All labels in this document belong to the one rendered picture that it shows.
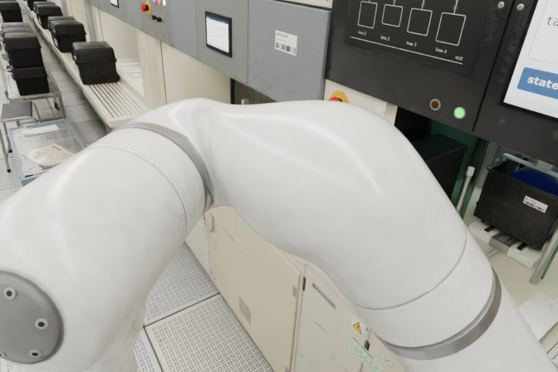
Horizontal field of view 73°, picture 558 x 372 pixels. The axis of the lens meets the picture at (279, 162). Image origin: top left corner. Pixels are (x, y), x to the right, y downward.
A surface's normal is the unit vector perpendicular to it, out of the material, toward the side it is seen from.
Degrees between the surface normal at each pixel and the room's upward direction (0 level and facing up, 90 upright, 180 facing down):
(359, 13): 90
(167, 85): 90
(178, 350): 0
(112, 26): 90
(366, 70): 90
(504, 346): 64
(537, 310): 0
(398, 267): 81
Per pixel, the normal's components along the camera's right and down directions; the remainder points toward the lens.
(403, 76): -0.82, 0.22
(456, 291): 0.30, 0.07
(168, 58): 0.56, 0.41
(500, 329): 0.47, -0.06
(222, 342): 0.05, -0.88
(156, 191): 0.81, -0.40
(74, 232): 0.44, -0.52
